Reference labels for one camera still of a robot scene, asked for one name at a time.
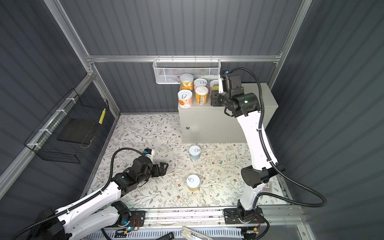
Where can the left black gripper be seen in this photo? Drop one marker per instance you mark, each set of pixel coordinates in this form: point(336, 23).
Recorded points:
point(163, 169)

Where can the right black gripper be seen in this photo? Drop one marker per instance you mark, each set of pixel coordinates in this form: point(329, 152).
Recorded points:
point(214, 95)

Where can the pink pull-tab can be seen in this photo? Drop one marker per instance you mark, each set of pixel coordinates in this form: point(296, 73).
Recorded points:
point(214, 85)

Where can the brown can white lid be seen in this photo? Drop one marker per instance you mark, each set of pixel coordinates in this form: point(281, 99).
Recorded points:
point(201, 95)

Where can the orange white pull-tab can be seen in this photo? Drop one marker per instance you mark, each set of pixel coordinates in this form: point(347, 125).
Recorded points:
point(185, 98)

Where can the green orange peach can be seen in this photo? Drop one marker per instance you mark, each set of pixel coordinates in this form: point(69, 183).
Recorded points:
point(186, 82)

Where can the yellow pull-tab can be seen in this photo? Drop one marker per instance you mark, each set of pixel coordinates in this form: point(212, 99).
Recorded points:
point(193, 182)

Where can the light blue pull-tab can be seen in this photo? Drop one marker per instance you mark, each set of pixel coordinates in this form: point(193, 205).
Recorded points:
point(195, 152)

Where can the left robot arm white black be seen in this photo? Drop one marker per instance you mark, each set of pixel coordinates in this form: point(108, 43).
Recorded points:
point(100, 209)

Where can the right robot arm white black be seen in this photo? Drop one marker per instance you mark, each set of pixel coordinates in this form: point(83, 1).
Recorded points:
point(249, 110)

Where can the beige metal cabinet box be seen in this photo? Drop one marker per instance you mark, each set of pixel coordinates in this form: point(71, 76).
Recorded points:
point(203, 124)

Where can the yellow tag on basket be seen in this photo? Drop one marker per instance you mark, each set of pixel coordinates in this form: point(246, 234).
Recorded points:
point(102, 116)

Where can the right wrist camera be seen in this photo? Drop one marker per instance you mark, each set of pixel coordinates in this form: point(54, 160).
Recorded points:
point(223, 84)

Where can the white wire mesh basket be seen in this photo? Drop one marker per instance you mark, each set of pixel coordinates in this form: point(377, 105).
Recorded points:
point(169, 72)

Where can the black wire mesh basket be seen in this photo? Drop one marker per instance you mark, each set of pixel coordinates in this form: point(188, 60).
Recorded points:
point(66, 136)

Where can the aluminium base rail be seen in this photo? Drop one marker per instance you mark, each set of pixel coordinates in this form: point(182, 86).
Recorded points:
point(201, 217)

